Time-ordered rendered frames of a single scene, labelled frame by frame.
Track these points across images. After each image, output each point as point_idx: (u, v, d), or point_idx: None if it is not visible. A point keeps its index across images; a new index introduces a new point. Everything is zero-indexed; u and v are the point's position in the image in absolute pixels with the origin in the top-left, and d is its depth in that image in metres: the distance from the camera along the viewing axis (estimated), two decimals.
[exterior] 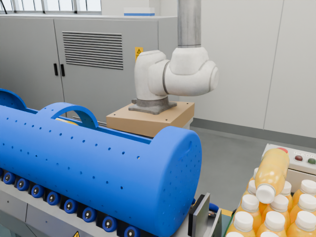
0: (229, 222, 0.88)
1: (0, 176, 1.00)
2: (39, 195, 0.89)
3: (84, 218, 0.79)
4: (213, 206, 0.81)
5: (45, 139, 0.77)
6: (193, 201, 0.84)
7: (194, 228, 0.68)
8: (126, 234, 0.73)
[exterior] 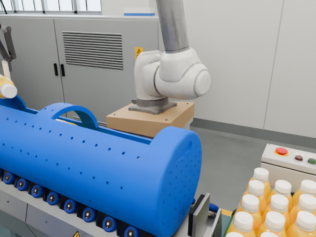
0: (229, 222, 0.88)
1: (0, 176, 1.00)
2: (39, 195, 0.89)
3: (84, 218, 0.79)
4: (213, 206, 0.81)
5: (45, 139, 0.77)
6: (193, 201, 0.84)
7: (194, 228, 0.68)
8: (126, 234, 0.73)
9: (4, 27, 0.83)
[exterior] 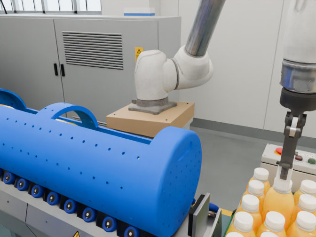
0: (229, 222, 0.88)
1: (0, 176, 1.00)
2: (39, 195, 0.89)
3: (84, 218, 0.79)
4: (213, 206, 0.81)
5: (45, 139, 0.77)
6: (193, 201, 0.84)
7: (194, 228, 0.68)
8: (126, 234, 0.73)
9: (291, 125, 0.55)
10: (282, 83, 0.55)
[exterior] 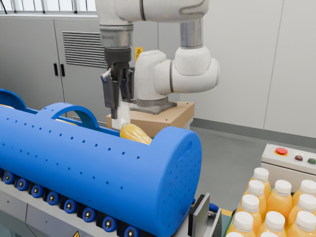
0: (229, 222, 0.88)
1: (0, 176, 1.00)
2: (39, 195, 0.89)
3: (84, 218, 0.79)
4: (213, 206, 0.81)
5: (45, 139, 0.77)
6: (193, 201, 0.84)
7: (194, 228, 0.68)
8: (126, 234, 0.73)
9: (106, 74, 0.74)
10: (100, 43, 0.74)
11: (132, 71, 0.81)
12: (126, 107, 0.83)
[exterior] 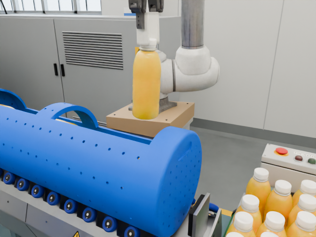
0: (229, 222, 0.88)
1: (0, 176, 1.00)
2: (39, 195, 0.89)
3: (84, 218, 0.79)
4: (213, 206, 0.81)
5: (45, 139, 0.77)
6: (193, 201, 0.84)
7: (194, 228, 0.68)
8: (126, 234, 0.73)
9: None
10: None
11: None
12: (154, 19, 0.63)
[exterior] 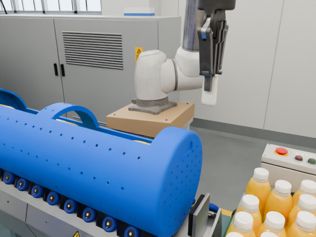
0: (229, 222, 0.88)
1: None
2: (38, 195, 0.89)
3: (84, 217, 0.79)
4: (213, 206, 0.81)
5: (46, 139, 0.77)
6: (194, 201, 0.85)
7: (194, 228, 0.68)
8: (126, 234, 0.73)
9: None
10: None
11: (200, 32, 0.53)
12: (207, 80, 0.60)
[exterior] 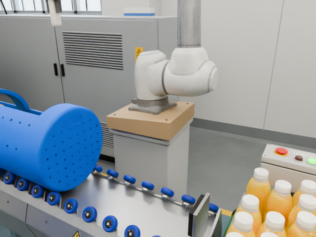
0: (229, 222, 0.88)
1: None
2: (32, 196, 0.90)
3: (86, 209, 0.80)
4: (213, 206, 0.81)
5: None
6: (190, 200, 0.84)
7: (194, 228, 0.68)
8: (132, 229, 0.73)
9: None
10: None
11: None
12: (52, 5, 0.77)
